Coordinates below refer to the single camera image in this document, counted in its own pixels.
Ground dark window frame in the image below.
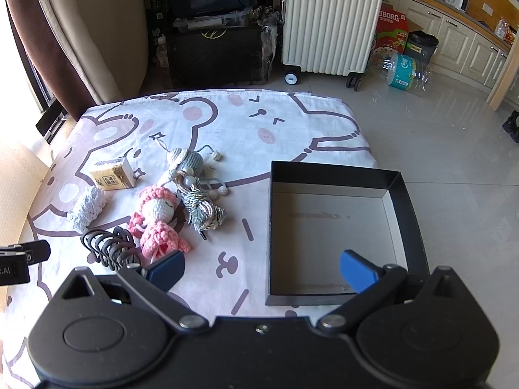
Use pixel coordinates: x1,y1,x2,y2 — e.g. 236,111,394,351
24,61,67,144

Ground clear plastic bottle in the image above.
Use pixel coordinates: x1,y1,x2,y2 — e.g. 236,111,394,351
156,36,170,67

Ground clear plastic storage box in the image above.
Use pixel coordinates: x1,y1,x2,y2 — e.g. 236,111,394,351
172,11,252,32

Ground beige curtain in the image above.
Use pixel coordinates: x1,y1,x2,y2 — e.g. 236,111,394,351
30,0,149,104

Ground brown curtain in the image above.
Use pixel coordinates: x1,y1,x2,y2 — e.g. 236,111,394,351
4,0,98,122

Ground black hair claw clip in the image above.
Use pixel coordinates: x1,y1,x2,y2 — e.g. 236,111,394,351
80,226,140,274

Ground grey crochet doll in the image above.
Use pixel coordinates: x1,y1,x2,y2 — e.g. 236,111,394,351
151,132,228,199

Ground red cardboard box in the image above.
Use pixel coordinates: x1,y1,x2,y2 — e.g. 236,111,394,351
375,2,410,55

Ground dark blue bag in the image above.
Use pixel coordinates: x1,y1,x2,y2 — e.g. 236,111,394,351
170,0,260,21

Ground wooden door frame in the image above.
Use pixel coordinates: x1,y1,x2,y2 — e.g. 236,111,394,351
487,44,519,112

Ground silver braided cable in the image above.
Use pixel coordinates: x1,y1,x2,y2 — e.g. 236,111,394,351
176,178,227,242

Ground beige fabric panel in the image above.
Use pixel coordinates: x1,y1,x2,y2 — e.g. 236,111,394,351
0,140,47,248

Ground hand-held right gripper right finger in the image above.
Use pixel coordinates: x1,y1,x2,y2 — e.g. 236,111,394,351
316,250,473,331

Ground black cardboard box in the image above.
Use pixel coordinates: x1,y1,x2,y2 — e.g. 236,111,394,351
265,161,430,306

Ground black case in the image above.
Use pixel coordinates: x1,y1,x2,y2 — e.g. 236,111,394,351
166,24,276,88

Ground white lace cloth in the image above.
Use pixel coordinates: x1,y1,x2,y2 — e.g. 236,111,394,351
67,186,107,233

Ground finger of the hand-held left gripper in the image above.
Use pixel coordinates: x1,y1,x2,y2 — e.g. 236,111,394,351
0,240,51,266

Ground pink crochet doll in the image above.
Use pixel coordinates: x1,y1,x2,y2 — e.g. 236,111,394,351
127,185,191,260

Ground bear print bedsheet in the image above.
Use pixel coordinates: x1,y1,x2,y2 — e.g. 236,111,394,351
0,89,380,389

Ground white ribbed suitcase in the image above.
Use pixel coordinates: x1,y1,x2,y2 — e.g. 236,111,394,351
281,0,386,92

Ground cream kitchen cabinets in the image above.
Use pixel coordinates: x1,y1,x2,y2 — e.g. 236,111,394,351
383,0,512,90

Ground snack bag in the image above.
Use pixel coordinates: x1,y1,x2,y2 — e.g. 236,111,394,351
495,18,517,43

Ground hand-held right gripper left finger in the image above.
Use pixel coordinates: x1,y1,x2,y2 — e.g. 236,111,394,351
54,250,208,331

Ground clear plastic wrap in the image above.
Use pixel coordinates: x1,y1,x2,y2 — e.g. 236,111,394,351
253,6,282,82

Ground black trash bin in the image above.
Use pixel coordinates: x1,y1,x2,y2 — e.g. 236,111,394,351
403,30,440,65

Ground yellow tissue pack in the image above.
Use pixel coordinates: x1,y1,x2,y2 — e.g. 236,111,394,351
88,157,136,192

